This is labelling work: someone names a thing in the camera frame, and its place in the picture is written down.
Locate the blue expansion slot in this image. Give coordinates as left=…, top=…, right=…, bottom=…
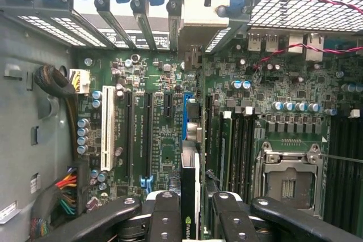
left=183, top=91, right=196, bottom=141

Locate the red black twisted wire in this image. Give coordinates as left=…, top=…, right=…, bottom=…
left=256, top=0, right=363, bottom=70

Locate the white power connector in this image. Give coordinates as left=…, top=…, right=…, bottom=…
left=69, top=68, right=91, bottom=95

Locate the green motherboard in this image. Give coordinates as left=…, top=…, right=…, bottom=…
left=72, top=35, right=363, bottom=226

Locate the metal CPU socket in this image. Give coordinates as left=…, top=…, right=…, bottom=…
left=254, top=141, right=324, bottom=217

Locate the short black expansion slot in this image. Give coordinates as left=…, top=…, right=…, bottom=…
left=163, top=93, right=173, bottom=118

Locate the thin socket locking lever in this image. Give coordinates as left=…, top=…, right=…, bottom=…
left=307, top=152, right=363, bottom=164

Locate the black open PC case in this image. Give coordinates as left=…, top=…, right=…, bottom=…
left=0, top=0, right=363, bottom=242

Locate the sleeved power cable bundle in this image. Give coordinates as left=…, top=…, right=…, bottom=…
left=31, top=161, right=89, bottom=242

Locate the white PCI expansion slot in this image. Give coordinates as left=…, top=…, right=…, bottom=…
left=101, top=85, right=116, bottom=171

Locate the long black expansion slot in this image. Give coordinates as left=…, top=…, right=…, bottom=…
left=143, top=91, right=154, bottom=179
left=206, top=94, right=214, bottom=152
left=124, top=90, right=134, bottom=179

